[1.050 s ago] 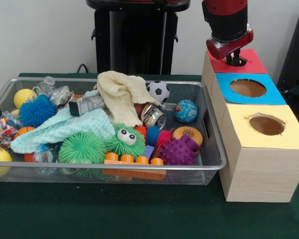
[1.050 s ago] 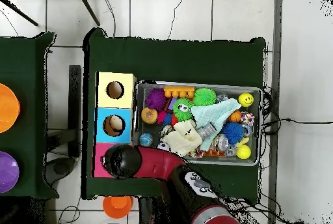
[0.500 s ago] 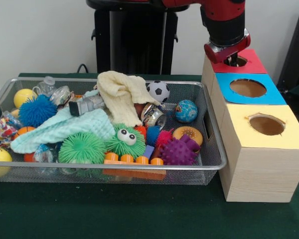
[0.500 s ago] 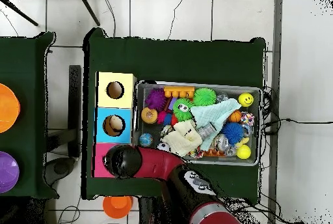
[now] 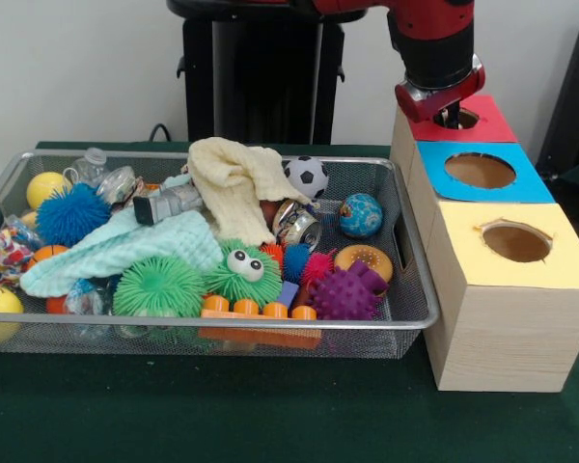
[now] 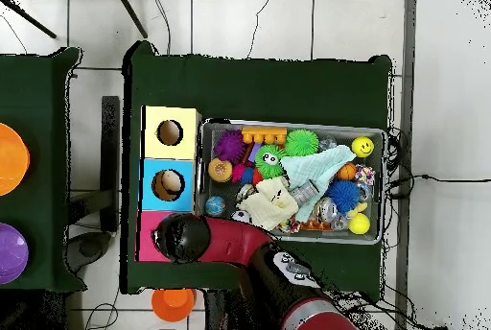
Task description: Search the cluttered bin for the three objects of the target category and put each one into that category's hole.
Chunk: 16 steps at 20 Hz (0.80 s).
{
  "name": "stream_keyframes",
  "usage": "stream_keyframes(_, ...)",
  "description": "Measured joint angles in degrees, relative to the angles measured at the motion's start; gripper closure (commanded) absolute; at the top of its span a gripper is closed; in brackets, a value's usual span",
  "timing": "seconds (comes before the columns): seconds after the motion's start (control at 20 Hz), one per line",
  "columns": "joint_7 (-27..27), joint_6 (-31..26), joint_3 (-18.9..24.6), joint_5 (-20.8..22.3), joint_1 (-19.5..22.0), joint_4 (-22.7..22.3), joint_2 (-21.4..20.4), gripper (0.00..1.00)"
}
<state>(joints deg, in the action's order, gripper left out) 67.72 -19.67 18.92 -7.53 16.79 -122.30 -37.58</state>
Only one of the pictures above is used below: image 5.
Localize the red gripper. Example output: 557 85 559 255
394 55 486 130

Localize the cream muslin cloth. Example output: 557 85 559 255
186 136 315 246

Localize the blue puffer ball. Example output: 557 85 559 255
36 182 113 247

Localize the wooden box with three holes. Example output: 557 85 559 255
389 94 579 395

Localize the silver mesh bin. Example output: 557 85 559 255
0 150 441 361

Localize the blue globe ball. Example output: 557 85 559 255
338 192 384 240

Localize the black and white soccer ball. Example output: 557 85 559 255
283 154 330 200

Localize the purple spiky ball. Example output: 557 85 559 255
310 267 382 322

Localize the green fuzzy ball with eyes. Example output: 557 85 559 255
205 238 285 314

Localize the orange building block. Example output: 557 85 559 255
200 294 325 351

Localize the grey plastic toy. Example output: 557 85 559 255
132 182 205 226

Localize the mint green muslin cloth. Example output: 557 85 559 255
18 209 223 298

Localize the green puffer ball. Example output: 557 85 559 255
112 255 207 319

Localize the dark green tablecloth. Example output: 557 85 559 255
0 140 579 463

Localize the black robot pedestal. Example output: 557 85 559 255
166 0 382 146

